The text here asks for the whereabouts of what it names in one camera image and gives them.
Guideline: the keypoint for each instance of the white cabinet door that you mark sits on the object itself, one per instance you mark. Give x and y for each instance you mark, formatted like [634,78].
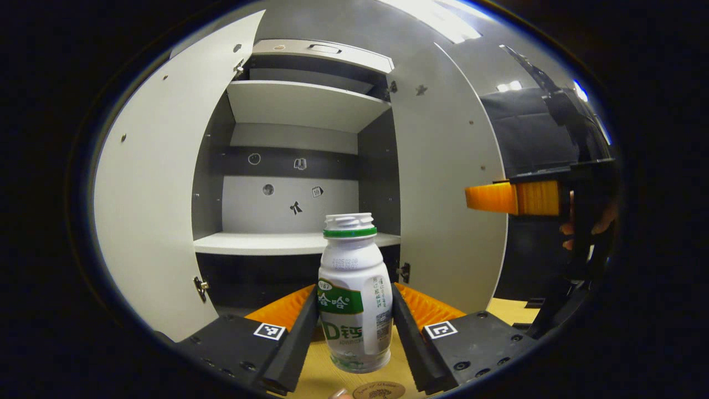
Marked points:
[448,194]
[155,194]

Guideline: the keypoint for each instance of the white and grey cabinet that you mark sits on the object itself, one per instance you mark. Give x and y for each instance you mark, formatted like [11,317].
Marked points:
[379,177]

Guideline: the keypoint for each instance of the white bottle with green label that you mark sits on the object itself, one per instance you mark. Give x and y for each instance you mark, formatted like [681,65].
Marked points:
[352,266]

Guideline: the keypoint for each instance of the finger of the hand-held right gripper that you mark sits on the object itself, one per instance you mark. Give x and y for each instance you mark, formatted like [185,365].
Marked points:
[498,198]

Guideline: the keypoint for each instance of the beige cabinet drawer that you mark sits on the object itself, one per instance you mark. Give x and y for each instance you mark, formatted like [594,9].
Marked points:
[354,58]

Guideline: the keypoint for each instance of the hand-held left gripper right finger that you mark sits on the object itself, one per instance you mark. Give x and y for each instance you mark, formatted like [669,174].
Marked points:
[412,349]

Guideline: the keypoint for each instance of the round brown coaster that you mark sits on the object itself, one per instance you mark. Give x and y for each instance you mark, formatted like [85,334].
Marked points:
[379,391]

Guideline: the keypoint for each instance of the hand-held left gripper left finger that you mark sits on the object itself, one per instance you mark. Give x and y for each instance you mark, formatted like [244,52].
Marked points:
[291,349]

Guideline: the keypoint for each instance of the metal door hinge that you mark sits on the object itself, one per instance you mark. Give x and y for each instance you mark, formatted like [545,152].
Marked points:
[200,288]
[239,67]
[404,272]
[392,86]

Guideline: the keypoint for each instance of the black backdrop cloth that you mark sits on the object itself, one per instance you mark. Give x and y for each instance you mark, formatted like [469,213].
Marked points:
[526,133]

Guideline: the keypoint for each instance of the long ceiling light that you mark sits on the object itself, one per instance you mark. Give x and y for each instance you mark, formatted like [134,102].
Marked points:
[437,16]

